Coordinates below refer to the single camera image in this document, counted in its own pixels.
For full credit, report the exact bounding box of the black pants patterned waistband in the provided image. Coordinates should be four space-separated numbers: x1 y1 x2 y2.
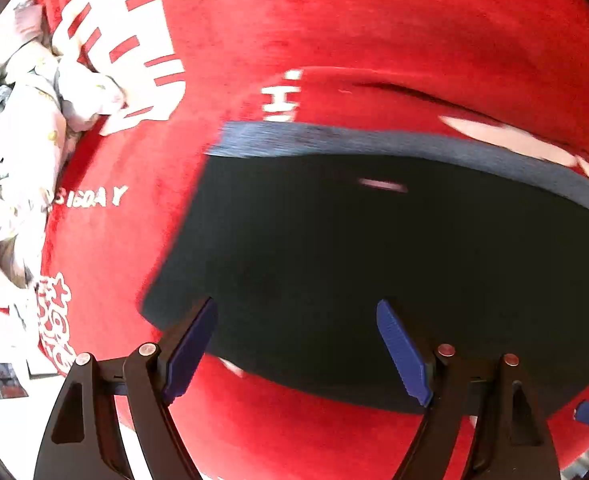
141 121 589 415

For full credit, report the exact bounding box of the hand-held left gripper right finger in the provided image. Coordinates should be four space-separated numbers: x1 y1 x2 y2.
377 299 561 480

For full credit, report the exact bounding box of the white floral quilt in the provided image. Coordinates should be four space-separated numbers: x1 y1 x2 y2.
0 0 126 348

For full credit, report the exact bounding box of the red printed blanket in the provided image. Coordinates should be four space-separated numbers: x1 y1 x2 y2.
27 0 589 480

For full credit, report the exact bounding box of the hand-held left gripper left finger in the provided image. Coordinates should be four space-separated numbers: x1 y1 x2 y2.
33 297 219 480

